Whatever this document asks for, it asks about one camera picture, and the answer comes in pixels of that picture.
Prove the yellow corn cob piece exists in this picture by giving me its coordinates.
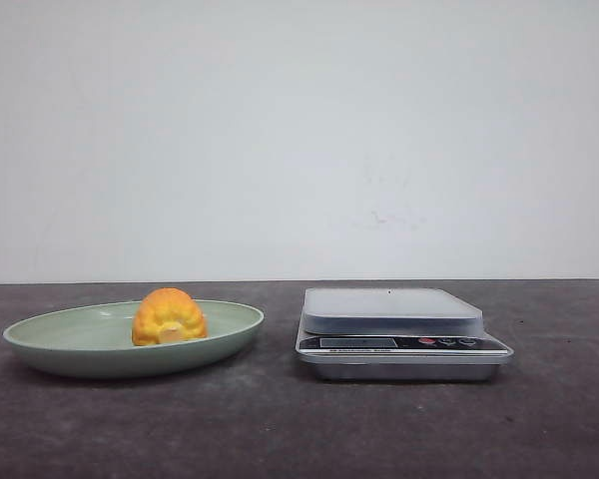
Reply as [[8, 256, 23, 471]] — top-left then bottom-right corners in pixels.
[[131, 287, 208, 346]]

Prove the silver digital kitchen scale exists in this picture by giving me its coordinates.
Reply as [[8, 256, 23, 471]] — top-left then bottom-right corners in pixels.
[[296, 287, 514, 381]]

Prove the green oval plate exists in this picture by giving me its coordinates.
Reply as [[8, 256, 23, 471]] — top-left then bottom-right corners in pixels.
[[3, 299, 265, 379]]

